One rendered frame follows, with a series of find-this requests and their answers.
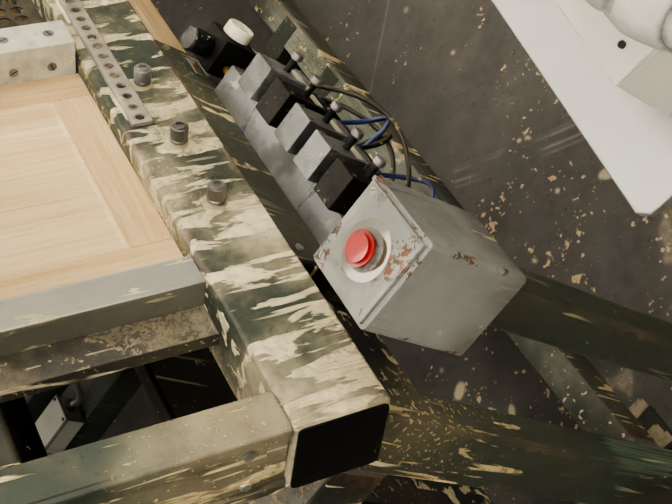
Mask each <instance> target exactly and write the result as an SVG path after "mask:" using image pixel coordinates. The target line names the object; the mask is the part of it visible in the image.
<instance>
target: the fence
mask: <svg viewBox="0 0 672 504"><path fill-rule="evenodd" d="M205 284H206V282H205V280H204V278H203V276H202V275H201V273H200V271H199V269H198V268H197V266H196V264H195V262H194V261H193V259H192V257H191V256H186V257H181V258H177V259H173V260H169V261H165V262H160V263H156V264H152V265H148V266H143V267H139V268H135V269H131V270H126V271H122V272H118V273H114V274H109V275H105V276H101V277H97V278H93V279H88V280H84V281H80V282H76V283H71V284H67V285H63V286H59V287H54V288H50V289H46V290H42V291H37V292H33V293H29V294H25V295H20V296H16V297H12V298H8V299H4V300H0V357H1V356H5V355H9V354H13V353H17V352H21V351H25V350H29V349H33V348H37V347H41V346H45V345H48V344H52V343H56V342H60V341H64V340H68V339H72V338H76V337H80V336H84V335H88V334H92V333H96V332H100V331H104V330H107V329H111V328H115V327H119V326H123V325H127V324H131V323H135V322H139V321H143V320H147V319H151V318H155V317H159V316H163V315H166V314H170V313H174V312H178V311H182V310H186V309H190V308H194V307H198V306H202V305H204V298H205Z"/></svg>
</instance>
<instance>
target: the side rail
mask: <svg viewBox="0 0 672 504"><path fill-rule="evenodd" d="M292 436H293V427H292V425H291V423H290V422H289V420H288V418H287V416H286V415H285V413H284V411H283V409H282V408H281V406H280V404H279V403H278V401H277V399H276V397H275V396H274V394H273V393H272V392H265V393H262V394H259V395H255V396H252V397H248V398H245V399H241V400H238V401H234V402H231V403H228V404H224V405H221V406H217V407H214V408H210V409H207V410H203V411H200V412H197V413H193V414H190V415H186V416H183V417H179V418H176V419H172V420H169V421H166V422H162V423H159V424H155V425H152V426H148V427H145V428H142V429H138V430H135V431H131V432H128V433H124V434H121V435H117V436H114V437H111V438H107V439H104V440H100V441H97V442H93V443H90V444H86V445H83V446H80V447H76V448H73V449H69V450H66V451H62V452H59V453H55V454H52V455H49V456H45V457H42V458H38V459H35V460H31V461H28V462H24V463H21V464H18V465H14V466H11V467H7V468H4V469H0V504H244V503H247V502H250V501H253V500H256V499H259V498H262V497H265V496H268V495H271V494H274V493H277V492H280V491H283V490H284V488H285V483H286V478H285V476H284V472H285V465H286V458H287V451H288V444H289V439H290V438H292Z"/></svg>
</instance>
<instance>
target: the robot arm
mask: <svg viewBox="0 0 672 504"><path fill-rule="evenodd" d="M585 1H586V2H587V3H589V4H590V5H591V6H592V7H593V8H594V9H596V10H598V11H602V12H603V13H604V14H605V16H606V17H607V18H608V20H609V21H610V22H611V23H612V24H613V26H614V27H615V28H616V29H617V30H618V31H619V32H620V33H622V34H623V35H625V36H627V37H629V38H630V39H632V40H634V41H637V42H639V43H641V44H643V45H646V46H649V47H651V48H654V49H657V50H660V51H663V52H667V53H671V54H672V0H585Z"/></svg>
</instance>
